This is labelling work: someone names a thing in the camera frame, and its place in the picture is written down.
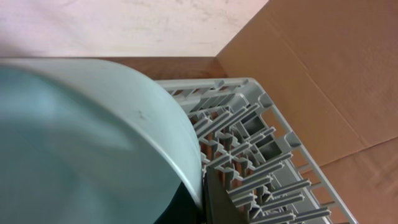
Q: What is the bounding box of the brown cardboard box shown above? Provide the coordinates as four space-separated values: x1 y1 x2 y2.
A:
218 0 397 223

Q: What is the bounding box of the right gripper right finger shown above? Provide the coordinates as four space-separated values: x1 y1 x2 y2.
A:
204 167 248 224

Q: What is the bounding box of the light blue bowl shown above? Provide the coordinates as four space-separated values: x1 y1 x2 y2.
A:
1 58 202 223

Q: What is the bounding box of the grey plastic dishwasher rack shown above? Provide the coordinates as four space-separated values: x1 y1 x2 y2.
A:
160 78 356 223

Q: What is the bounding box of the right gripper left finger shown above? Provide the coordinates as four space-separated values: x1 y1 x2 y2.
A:
154 183 203 224

